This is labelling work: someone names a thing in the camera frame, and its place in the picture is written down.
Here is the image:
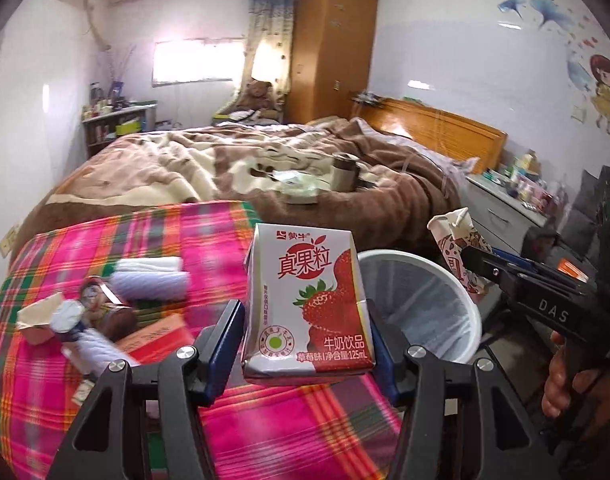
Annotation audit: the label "green tissue pack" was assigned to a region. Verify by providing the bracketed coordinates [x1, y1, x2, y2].
[277, 170, 322, 205]

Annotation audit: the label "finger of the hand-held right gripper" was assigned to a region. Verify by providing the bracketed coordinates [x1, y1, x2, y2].
[459, 246, 518, 288]
[490, 250, 586, 293]

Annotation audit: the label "white trash bin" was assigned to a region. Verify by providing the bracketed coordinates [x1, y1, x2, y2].
[357, 249, 483, 413]

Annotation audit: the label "strawberry milk carton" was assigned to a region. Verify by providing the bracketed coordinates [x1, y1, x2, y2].
[241, 223, 377, 387]

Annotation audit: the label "red drink can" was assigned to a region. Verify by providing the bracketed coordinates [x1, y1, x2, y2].
[80, 278, 138, 343]

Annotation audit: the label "grey cushioned chair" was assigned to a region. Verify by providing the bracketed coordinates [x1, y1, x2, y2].
[560, 167, 610, 261]

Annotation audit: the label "bright window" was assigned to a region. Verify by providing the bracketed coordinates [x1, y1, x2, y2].
[152, 39, 246, 87]

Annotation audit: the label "bed with brown blanket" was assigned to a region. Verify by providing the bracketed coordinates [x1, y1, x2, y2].
[8, 117, 463, 266]

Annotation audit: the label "white ribbed bottle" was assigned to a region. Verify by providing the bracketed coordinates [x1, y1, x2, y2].
[50, 300, 136, 376]

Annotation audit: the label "brown teddy bear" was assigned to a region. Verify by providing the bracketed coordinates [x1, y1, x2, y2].
[232, 79, 278, 113]

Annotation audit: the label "patterned curtain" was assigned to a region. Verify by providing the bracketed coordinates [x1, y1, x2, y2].
[242, 0, 298, 123]

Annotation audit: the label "wooden headboard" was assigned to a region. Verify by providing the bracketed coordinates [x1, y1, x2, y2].
[349, 97, 508, 176]

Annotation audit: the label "row of small bottles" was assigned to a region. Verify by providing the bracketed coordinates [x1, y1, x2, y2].
[85, 82, 156, 118]

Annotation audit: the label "white crumpled tissue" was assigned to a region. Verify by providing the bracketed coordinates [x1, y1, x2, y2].
[116, 256, 185, 278]

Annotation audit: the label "girl wall sticker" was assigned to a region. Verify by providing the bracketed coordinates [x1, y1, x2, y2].
[567, 52, 610, 136]

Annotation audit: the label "orange box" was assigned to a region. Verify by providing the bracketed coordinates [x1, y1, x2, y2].
[557, 258, 593, 281]

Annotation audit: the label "cream paper bag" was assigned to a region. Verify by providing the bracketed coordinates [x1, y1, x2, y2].
[16, 294, 68, 346]

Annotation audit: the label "brown patterned drink carton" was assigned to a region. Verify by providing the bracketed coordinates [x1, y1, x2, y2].
[427, 208, 498, 303]

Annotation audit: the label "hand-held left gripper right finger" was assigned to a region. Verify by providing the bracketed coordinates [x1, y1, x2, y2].
[367, 300, 566, 480]

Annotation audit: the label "grey drawer cabinet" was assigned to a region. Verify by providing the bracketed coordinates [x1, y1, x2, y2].
[465, 170, 548, 256]

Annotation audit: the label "steel thermos cup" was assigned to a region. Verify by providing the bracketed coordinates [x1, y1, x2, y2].
[331, 151, 361, 193]

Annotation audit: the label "wooden wardrobe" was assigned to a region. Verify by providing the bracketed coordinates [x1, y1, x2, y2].
[290, 0, 379, 126]

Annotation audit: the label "group of bottles and boxes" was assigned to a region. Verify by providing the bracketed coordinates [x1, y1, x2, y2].
[485, 150, 566, 213]

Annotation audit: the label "blue fish wall stickers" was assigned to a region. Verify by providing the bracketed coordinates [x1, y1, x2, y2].
[499, 0, 576, 28]

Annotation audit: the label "person's right hand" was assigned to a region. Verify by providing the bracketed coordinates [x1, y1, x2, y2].
[542, 330, 606, 418]

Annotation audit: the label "red flat box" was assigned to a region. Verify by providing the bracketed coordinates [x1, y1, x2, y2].
[116, 315, 196, 366]

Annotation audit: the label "small storage shelf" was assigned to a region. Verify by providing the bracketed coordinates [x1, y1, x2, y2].
[82, 102, 158, 158]

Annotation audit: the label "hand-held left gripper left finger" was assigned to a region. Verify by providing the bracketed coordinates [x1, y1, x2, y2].
[45, 300, 246, 480]

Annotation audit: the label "white rolled cloth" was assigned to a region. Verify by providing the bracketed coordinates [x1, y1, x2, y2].
[110, 267, 191, 302]

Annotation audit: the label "pink plaid cloth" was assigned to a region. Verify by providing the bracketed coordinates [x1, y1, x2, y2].
[0, 200, 403, 480]

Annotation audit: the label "dried branch decoration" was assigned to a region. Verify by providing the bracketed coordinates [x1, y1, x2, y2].
[108, 45, 136, 101]

